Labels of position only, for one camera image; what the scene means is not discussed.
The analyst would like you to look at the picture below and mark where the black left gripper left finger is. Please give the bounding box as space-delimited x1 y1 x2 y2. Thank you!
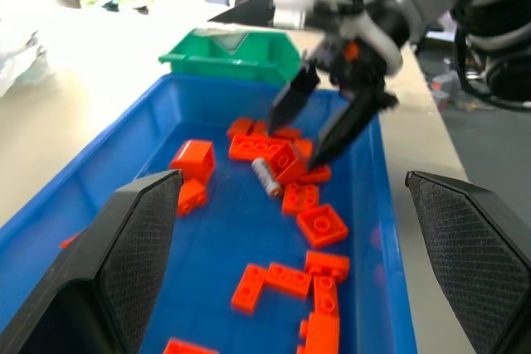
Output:
0 168 185 354

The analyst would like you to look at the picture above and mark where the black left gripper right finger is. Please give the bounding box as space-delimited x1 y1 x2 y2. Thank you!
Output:
404 170 531 354

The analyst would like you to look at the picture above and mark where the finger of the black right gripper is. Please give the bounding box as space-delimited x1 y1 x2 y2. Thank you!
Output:
266 66 322 131
309 89 385 167

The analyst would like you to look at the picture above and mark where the green plastic bin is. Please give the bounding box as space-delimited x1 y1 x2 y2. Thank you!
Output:
158 27 302 85

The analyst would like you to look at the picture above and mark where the blue plastic bin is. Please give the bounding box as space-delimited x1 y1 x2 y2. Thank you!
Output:
0 73 418 354

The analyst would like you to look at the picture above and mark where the small orange toy brick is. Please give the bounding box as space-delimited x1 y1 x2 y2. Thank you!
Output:
58 232 82 249
175 178 209 218

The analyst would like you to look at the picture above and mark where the long orange toy plate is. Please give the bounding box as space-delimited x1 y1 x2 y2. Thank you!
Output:
227 133 288 162

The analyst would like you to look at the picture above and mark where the tilted orange square brick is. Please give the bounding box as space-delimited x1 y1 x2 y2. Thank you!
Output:
270 143 309 186

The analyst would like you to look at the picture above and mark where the silver cylindrical battery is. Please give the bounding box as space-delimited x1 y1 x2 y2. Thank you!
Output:
251 158 285 198

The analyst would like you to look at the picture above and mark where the grey box on floor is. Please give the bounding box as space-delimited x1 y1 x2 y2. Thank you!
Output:
429 71 457 111

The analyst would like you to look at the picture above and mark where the orange square toy plate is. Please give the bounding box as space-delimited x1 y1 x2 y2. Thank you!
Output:
281 182 322 216

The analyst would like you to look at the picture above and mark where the black flat panel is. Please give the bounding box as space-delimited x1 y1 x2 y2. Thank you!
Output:
206 0 275 31

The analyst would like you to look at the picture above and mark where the tall orange toy brick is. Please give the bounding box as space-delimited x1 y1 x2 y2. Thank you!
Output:
168 138 217 184

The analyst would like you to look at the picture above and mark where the orange flat toy plate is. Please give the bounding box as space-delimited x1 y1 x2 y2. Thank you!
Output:
230 263 269 315
263 261 314 300
312 275 341 318

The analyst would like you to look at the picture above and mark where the dark silver robot torso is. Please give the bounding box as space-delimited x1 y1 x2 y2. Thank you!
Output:
450 0 531 102

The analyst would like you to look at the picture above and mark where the orange square ring-stud plate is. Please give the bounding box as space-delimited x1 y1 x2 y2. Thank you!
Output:
296 203 350 249

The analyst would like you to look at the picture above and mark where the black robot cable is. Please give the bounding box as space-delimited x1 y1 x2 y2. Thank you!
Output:
451 7 531 113

